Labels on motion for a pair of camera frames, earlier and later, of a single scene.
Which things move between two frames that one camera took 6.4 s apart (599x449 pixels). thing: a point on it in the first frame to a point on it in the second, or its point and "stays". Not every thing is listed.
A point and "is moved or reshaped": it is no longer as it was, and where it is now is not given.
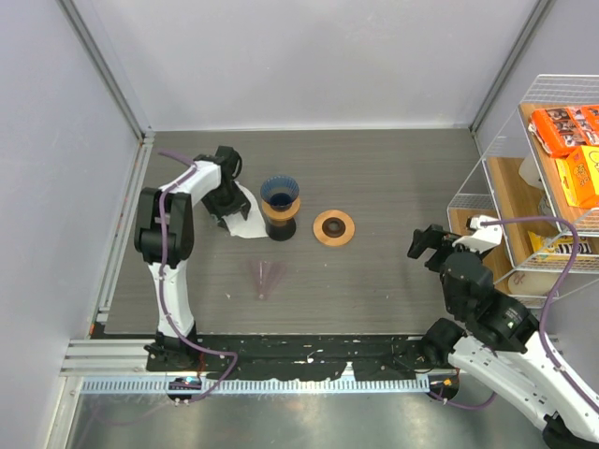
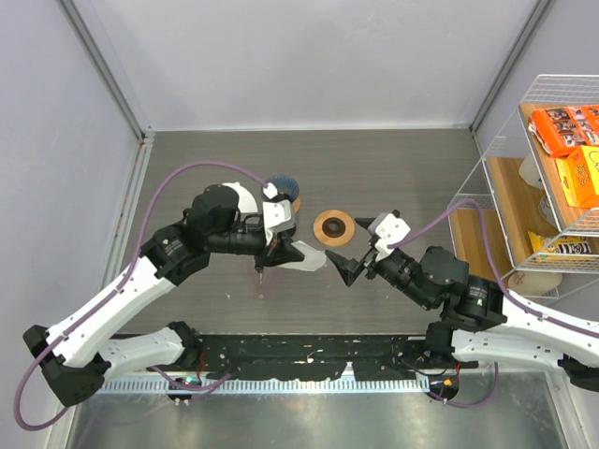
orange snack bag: [560, 129] stays
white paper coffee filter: [254, 225] is moved or reshaped
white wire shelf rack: [537, 189] stays
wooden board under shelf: [519, 210] stays
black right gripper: [431, 237] to [349, 268]
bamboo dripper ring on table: [333, 227] stays
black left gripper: [218, 212] to [279, 253]
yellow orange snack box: [579, 177] stays
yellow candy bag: [559, 245] stays
